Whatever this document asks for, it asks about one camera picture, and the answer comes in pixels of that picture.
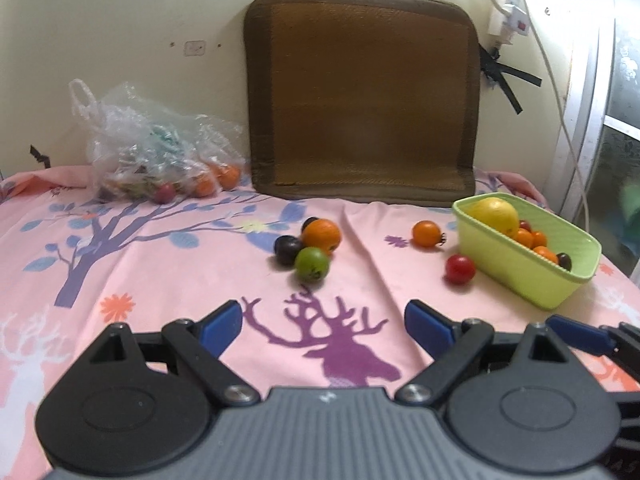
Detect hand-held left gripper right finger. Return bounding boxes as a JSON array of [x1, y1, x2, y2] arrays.
[[395, 300, 596, 408]]

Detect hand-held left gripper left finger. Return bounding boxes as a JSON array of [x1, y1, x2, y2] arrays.
[[75, 300, 261, 408]]

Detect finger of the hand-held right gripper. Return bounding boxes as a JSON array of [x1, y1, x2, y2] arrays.
[[546, 314, 640, 361]]

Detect green plastic basin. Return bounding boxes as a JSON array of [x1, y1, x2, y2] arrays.
[[452, 192, 602, 310]]

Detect orange tomato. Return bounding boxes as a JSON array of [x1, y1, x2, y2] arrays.
[[412, 220, 446, 248]]

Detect green tomato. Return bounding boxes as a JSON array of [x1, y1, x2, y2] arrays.
[[294, 246, 331, 282]]

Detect yellow grapefruit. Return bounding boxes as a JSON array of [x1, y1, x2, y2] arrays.
[[467, 197, 521, 237]]

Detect pink printed bedsheet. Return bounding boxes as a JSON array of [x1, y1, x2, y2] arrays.
[[0, 162, 640, 480]]

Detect clear plastic bag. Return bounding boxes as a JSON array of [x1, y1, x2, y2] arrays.
[[68, 78, 246, 206]]

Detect brown woven seat mat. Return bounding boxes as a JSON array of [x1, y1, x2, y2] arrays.
[[243, 0, 482, 209]]

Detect black tape strips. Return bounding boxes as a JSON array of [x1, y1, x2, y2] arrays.
[[477, 42, 543, 114]]

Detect white power strip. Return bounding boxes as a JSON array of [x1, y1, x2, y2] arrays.
[[487, 0, 532, 46]]

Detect white window frame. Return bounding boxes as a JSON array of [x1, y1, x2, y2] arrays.
[[547, 0, 640, 281]]

